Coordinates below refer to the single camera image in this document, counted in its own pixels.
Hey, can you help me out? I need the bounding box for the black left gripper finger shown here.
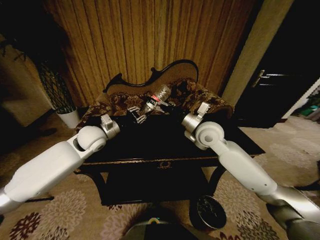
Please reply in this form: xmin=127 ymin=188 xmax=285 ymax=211
xmin=126 ymin=105 xmax=144 ymax=115
xmin=134 ymin=114 xmax=149 ymax=125

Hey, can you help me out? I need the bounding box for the black round trash bin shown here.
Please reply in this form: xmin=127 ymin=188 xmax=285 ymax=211
xmin=189 ymin=194 xmax=228 ymax=231

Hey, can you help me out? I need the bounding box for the clear crumpled plastic bottle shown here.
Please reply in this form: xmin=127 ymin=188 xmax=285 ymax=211
xmin=142 ymin=84 xmax=172 ymax=114

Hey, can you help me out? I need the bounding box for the dark wooden table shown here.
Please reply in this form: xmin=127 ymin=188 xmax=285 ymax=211
xmin=73 ymin=113 xmax=266 ymax=207

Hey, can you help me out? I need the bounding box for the floral upholstered sofa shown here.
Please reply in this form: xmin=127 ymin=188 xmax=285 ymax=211
xmin=74 ymin=59 xmax=236 ymax=133

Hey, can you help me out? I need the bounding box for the white plant pot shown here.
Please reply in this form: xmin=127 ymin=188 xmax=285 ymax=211
xmin=56 ymin=107 xmax=81 ymax=130

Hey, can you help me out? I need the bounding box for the golden pleated curtain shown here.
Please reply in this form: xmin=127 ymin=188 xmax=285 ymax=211
xmin=42 ymin=0 xmax=253 ymax=108

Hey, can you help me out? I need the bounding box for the tall dark green plant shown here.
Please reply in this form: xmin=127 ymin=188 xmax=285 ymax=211
xmin=0 ymin=0 xmax=78 ymax=113

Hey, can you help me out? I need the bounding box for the dark door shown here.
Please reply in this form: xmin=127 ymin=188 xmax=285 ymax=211
xmin=234 ymin=0 xmax=320 ymax=128

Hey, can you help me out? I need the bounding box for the metal door handle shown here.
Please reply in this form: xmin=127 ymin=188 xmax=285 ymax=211
xmin=251 ymin=69 xmax=266 ymax=88

